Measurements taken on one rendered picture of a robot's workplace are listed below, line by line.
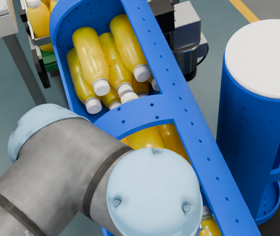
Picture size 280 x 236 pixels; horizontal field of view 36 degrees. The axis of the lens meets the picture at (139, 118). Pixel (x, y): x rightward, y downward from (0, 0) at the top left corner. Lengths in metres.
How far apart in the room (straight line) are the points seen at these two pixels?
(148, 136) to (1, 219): 0.54
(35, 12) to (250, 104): 0.68
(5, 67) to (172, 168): 2.49
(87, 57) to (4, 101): 1.57
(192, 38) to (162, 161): 1.28
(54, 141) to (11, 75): 2.35
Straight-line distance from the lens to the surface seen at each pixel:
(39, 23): 1.39
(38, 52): 1.50
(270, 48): 1.24
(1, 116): 2.57
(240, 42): 1.24
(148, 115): 0.85
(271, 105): 1.16
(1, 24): 1.41
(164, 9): 1.39
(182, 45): 1.62
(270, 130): 1.25
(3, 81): 2.73
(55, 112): 0.42
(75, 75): 1.16
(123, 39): 1.12
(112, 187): 0.34
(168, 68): 0.97
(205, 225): 0.84
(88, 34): 1.15
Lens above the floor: 1.93
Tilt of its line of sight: 55 degrees down
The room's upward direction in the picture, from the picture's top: 10 degrees counter-clockwise
